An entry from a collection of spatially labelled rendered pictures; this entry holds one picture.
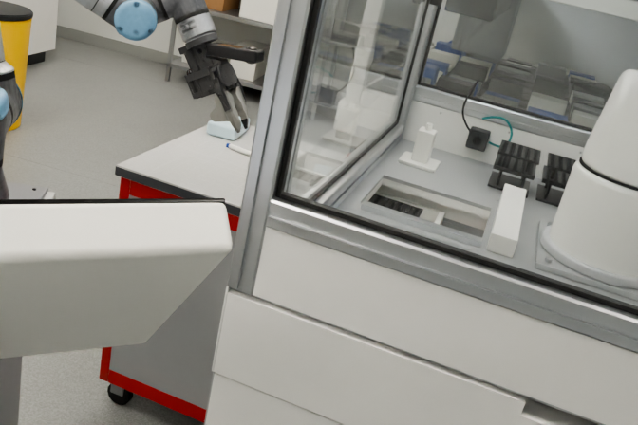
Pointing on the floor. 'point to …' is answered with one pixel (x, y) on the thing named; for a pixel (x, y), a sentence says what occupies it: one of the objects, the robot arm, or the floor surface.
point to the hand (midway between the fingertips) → (243, 123)
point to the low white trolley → (142, 355)
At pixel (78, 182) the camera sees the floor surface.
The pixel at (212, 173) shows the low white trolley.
